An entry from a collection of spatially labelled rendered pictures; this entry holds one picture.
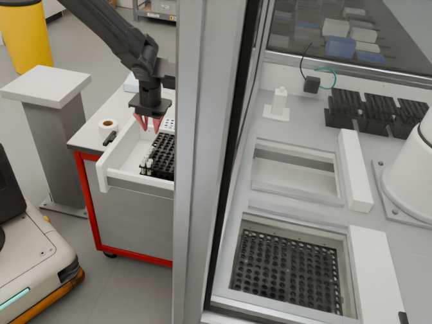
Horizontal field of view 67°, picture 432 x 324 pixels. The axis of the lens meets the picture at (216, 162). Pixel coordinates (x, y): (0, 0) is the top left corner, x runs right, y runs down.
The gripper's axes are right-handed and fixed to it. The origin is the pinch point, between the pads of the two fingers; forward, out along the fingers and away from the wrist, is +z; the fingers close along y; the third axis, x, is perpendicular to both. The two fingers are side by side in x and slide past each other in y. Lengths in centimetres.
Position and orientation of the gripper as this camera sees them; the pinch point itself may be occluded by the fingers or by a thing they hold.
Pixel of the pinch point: (151, 129)
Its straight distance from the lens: 95.9
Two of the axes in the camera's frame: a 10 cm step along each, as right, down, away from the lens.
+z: -1.1, 7.4, 6.6
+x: -2.5, 6.3, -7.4
